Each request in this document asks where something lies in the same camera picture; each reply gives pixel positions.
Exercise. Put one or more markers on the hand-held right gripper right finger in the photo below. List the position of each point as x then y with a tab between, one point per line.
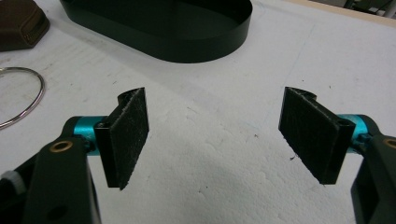
314	133

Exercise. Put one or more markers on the brown leather pouch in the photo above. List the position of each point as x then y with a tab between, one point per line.
20	23

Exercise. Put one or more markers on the black oval tray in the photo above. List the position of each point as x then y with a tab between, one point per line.
162	28

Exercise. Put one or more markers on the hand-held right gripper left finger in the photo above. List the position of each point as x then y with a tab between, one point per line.
124	137

